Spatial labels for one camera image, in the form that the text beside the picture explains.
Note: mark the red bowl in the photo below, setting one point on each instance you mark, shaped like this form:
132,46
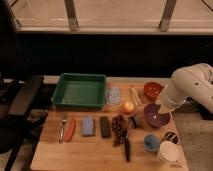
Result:
151,90

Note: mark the black office chair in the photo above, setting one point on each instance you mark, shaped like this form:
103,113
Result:
17,91

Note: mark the green plastic tray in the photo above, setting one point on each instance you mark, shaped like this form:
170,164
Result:
85,91

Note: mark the white cup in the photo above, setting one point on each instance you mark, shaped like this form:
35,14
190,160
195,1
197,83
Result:
168,152

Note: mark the clear blue plastic package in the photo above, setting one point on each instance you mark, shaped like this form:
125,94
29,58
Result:
113,96

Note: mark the black round lid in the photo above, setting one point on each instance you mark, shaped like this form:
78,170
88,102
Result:
171,136

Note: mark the purple bowl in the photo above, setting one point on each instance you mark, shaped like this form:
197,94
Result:
153,118

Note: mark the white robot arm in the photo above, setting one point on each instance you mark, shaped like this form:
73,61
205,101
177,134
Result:
195,81

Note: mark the metal spoon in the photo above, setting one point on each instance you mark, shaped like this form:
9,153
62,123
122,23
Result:
64,121

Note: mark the dark grape bunch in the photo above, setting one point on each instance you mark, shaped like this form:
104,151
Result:
119,126

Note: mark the blue cup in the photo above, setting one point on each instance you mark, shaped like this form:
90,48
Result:
151,143

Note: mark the black eraser block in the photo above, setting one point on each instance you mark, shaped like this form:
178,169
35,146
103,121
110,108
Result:
105,127

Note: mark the black handled knife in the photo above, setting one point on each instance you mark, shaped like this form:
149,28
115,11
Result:
127,147

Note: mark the blue sponge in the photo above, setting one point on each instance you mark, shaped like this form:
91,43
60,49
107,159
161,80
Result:
88,126

